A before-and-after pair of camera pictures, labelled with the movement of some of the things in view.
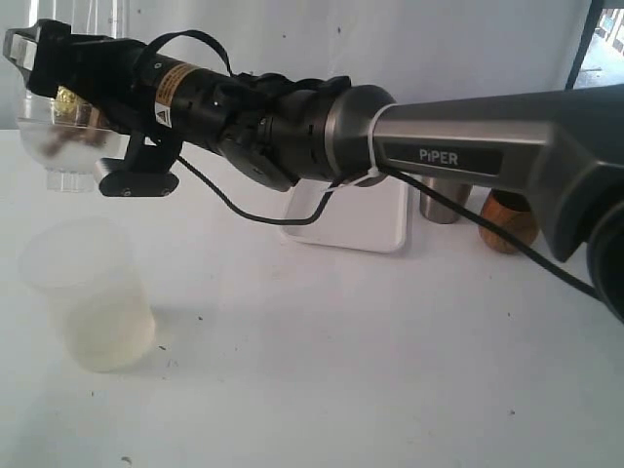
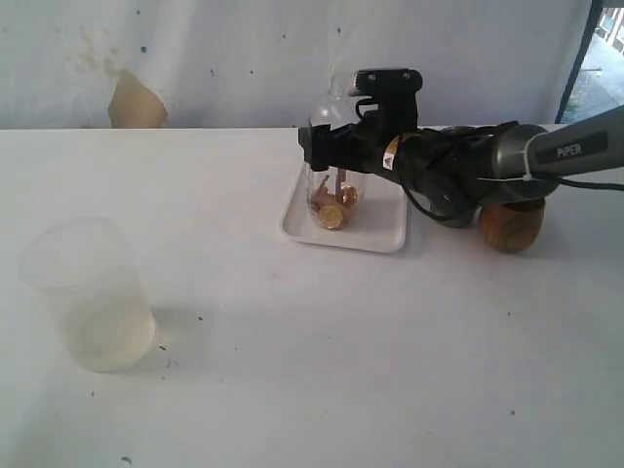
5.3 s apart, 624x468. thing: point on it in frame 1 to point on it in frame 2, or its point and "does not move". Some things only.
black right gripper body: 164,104 to 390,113
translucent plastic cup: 89,269 does not move
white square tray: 372,215 does not move
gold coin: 64,100 to 331,216
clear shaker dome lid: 69,153 to 340,106
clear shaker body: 69,110 to 334,195
